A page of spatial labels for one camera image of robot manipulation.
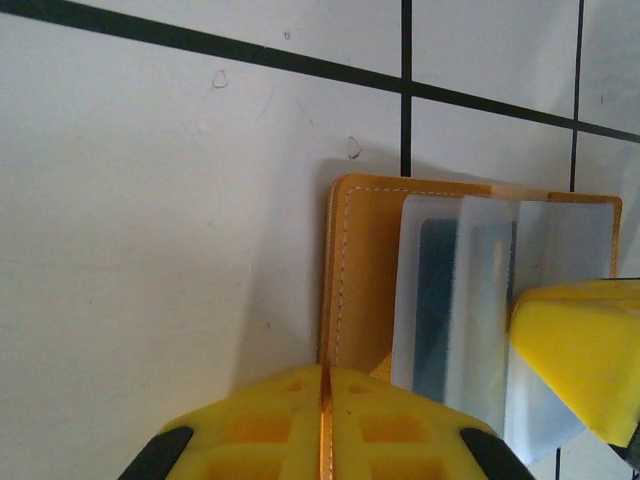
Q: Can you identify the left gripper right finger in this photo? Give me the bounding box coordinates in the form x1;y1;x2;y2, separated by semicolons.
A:
329;366;532;480

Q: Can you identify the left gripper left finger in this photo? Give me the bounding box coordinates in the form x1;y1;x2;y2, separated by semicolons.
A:
117;363;327;480

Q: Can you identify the blue credit card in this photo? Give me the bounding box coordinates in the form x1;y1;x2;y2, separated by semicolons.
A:
410;217;519;419

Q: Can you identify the orange leather card holder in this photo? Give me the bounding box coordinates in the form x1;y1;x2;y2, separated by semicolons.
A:
316;171;624;480

